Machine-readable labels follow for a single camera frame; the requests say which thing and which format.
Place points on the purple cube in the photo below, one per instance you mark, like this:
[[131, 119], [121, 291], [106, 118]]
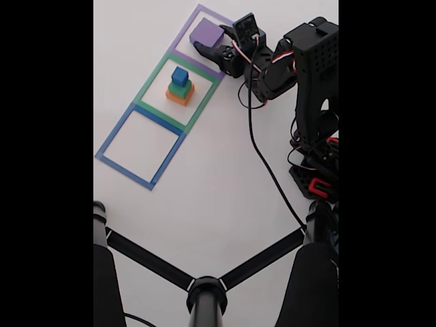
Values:
[[206, 34]]

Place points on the small blue cube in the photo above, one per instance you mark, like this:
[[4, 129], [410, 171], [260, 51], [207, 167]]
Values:
[[179, 75]]

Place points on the green cube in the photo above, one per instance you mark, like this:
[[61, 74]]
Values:
[[178, 88]]

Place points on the orange cube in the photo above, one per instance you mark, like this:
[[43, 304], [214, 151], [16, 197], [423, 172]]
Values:
[[180, 97]]

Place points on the black tripod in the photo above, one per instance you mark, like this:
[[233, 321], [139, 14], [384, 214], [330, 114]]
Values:
[[206, 299]]

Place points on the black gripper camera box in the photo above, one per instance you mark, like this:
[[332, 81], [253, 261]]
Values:
[[247, 29]]

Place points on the purple square frame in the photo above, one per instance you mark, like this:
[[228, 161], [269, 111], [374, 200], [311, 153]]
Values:
[[180, 37]]

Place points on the green square frame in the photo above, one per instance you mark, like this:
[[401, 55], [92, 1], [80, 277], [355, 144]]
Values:
[[150, 81]]

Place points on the blue square frame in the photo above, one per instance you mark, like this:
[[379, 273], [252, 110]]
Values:
[[112, 136]]

